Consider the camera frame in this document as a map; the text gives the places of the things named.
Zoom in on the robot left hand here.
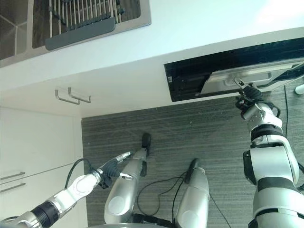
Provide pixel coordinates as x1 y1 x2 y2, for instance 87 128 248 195
100 152 133 189

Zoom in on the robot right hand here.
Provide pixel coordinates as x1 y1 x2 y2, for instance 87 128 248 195
233 78 264 103

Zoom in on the stainless steel sink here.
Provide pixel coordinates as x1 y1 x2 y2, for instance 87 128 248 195
0 0 152 68

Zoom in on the robot left silver leg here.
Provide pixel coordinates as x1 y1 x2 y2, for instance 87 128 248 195
104 148 148 225

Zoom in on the robot right silver leg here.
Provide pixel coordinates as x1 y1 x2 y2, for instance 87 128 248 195
175 166 210 228

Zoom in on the robot dark foot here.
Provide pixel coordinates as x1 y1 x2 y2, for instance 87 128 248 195
184 158 200 184
141 133 152 157

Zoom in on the robot silver leg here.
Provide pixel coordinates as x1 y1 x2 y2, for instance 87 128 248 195
104 148 148 225
175 166 210 228

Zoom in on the built-in dishwasher black interior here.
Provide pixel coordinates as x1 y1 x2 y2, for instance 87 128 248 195
163 37 304 103

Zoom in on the stainless dishwasher door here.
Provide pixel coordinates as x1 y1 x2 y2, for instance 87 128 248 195
200 62 304 96

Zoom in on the metal drawer handle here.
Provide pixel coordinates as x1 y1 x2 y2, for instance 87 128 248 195
0 182 27 193
0 171 26 181

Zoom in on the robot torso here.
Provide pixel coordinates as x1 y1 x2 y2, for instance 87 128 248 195
103 213 178 228

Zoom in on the robot right dark foot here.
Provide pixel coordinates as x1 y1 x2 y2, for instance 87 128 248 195
184 158 200 184

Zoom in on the metal cabinet door handle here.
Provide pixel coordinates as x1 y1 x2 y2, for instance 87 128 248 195
55 89 81 105
68 87 92 104

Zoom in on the robot left dark foot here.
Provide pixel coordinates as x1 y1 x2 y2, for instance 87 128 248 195
141 133 152 157

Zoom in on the thin black hanging cable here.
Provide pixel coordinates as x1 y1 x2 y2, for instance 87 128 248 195
283 85 290 141

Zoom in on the white kitchen cabinet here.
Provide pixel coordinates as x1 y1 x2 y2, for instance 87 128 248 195
0 106 88 228

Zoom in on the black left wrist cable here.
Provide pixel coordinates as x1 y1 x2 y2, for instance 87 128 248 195
66 158 96 191

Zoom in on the roll-up drying rack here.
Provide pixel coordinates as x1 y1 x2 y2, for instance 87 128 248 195
44 0 126 51

